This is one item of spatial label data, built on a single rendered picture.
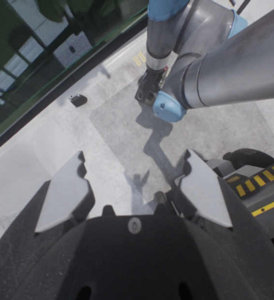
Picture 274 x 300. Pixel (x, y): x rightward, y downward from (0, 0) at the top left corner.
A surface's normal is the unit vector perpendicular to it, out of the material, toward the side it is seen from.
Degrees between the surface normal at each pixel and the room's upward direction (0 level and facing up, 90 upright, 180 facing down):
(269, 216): 0
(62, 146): 6
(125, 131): 0
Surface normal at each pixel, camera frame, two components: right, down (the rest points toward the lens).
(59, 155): -0.18, 0.18
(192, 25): -0.33, 0.63
